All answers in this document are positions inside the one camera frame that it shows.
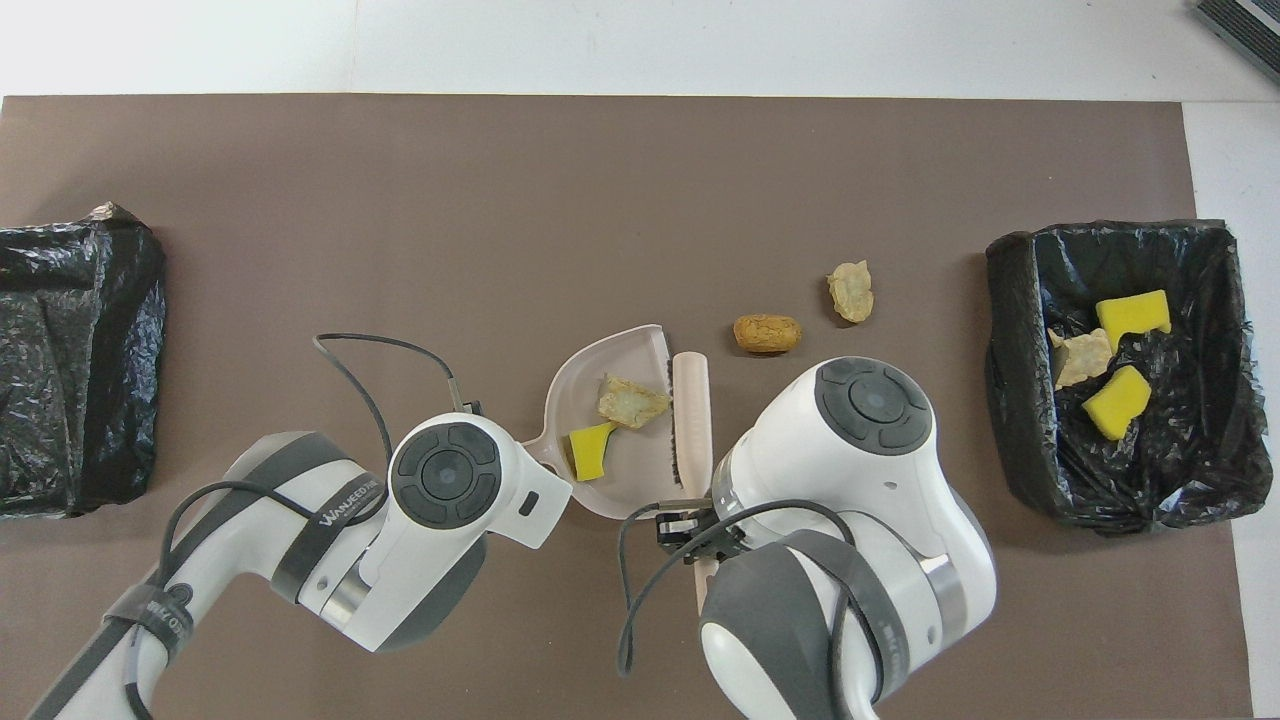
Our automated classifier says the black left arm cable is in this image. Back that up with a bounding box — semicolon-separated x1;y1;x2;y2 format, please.
120;333;483;720

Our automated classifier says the brown table mat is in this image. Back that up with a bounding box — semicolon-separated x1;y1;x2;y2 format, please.
0;94;1254;720

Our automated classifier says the brown oval foam chunk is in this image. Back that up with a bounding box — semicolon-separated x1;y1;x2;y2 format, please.
733;314;803;355

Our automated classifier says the small pale foam chunk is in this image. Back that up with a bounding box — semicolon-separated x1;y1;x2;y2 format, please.
827;260;875;324

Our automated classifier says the large pale foam chunk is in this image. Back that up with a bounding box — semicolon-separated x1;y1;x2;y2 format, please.
597;374;672;430

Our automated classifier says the notched yellow sponge piece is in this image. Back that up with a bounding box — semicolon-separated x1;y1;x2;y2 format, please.
1096;289;1172;353

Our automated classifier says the beige plastic dustpan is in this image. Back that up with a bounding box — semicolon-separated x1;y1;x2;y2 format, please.
522;323;716;521

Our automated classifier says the beige hand brush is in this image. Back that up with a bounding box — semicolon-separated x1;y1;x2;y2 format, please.
663;350;723;613

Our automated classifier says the orange striped foam piece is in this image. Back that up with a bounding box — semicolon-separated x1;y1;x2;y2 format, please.
1048;327;1114;391

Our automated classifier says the black bag lined bin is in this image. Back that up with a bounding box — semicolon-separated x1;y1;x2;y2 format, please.
0;202;168;519
984;219;1274;537

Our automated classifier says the small yellow sponge wedge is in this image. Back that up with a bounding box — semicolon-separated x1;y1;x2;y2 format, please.
568;421;619;483

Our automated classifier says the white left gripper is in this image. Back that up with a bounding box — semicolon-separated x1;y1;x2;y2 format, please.
478;425;746;563

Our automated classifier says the green and yellow sponge piece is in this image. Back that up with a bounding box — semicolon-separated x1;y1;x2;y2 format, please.
1082;365;1153;442

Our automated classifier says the dark grey ribbed panel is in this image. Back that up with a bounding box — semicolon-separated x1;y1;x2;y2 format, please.
1190;0;1280;86

